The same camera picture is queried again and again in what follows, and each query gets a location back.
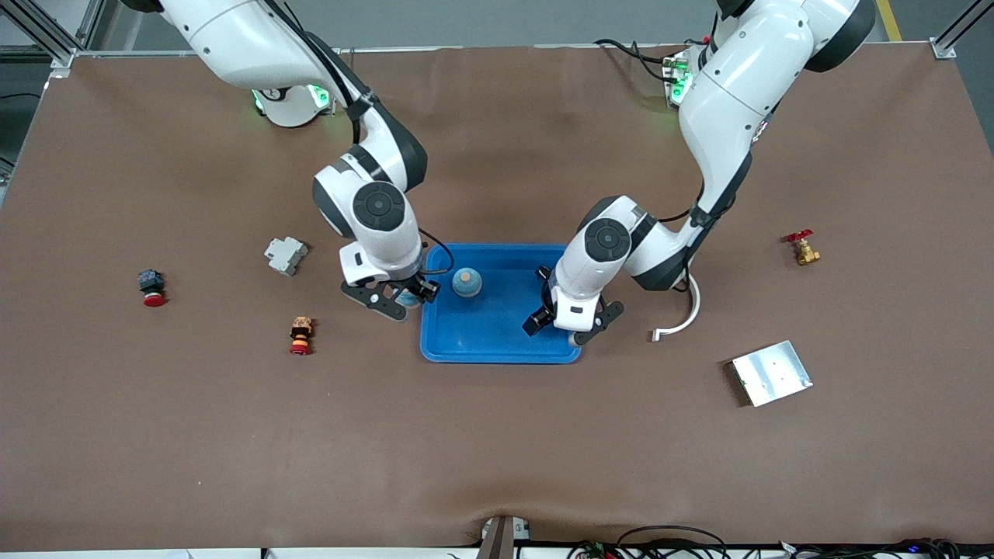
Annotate blue plastic tray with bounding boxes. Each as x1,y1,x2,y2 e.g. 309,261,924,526
420,243,583,364

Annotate white curved pipe clamp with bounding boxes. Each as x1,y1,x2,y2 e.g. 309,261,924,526
651,272,702,343

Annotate white circuit breaker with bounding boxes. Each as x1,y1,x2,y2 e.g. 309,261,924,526
264,236,310,277

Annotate silver metal power supply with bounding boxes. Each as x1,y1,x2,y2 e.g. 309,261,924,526
730,339,814,408

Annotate brass valve with red handle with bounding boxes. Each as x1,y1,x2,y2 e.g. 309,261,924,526
784,229,822,267

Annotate black cable loop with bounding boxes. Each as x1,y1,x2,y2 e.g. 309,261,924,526
616,525,731,559

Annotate red button black switch block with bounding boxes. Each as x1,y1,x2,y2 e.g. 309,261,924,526
137,269,167,308

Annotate black arm base cable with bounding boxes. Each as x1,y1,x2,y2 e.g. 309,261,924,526
594,37,704,82

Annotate black cable bundle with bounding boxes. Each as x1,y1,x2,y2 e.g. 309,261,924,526
777,537,964,559

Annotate aluminium frame post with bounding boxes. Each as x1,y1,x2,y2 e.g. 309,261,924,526
0,0,106,78
930,0,981,61

